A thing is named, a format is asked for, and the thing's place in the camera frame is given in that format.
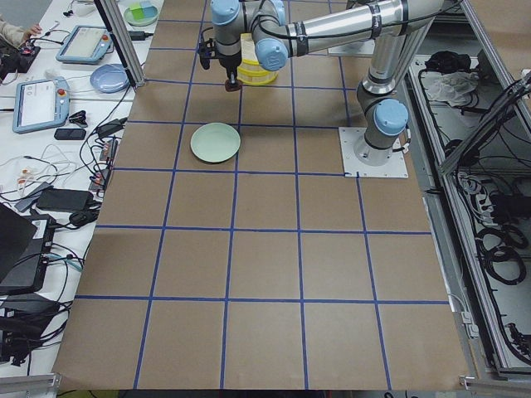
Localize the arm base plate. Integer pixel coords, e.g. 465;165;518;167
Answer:
339;127;408;178

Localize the aluminium frame post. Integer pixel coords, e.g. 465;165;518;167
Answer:
95;0;145;90

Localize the dark brown bun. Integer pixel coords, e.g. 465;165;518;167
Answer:
224;81;242;92

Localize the blue round plate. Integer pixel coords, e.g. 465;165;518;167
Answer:
90;64;129;94

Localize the black phone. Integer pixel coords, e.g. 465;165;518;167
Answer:
54;128;86;141

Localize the black power adapter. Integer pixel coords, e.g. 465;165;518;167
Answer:
95;119;127;138

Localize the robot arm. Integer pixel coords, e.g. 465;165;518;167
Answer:
197;1;443;166

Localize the blue teach pendant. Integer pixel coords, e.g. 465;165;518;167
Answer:
56;25;112;65
12;77;70;134

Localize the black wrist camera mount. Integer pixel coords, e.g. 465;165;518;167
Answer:
197;38;217;70

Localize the blue teach pendant near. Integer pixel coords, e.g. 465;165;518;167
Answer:
12;77;70;134

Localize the side aluminium frame rail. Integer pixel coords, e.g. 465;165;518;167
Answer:
403;1;530;384

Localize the green bowl with blocks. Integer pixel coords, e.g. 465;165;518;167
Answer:
124;1;159;27

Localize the light green plate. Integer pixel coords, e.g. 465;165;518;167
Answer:
190;123;241;163

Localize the white crumpled cloth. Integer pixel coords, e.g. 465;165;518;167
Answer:
426;71;480;107

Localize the blue teach pendant far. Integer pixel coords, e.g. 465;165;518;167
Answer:
56;25;112;65

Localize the yellow steamer basket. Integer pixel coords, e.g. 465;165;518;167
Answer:
237;66;278;86
238;33;270;75

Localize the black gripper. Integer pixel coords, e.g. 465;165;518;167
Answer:
219;53;241;88

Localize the black laptop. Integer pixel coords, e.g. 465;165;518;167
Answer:
1;205;56;295

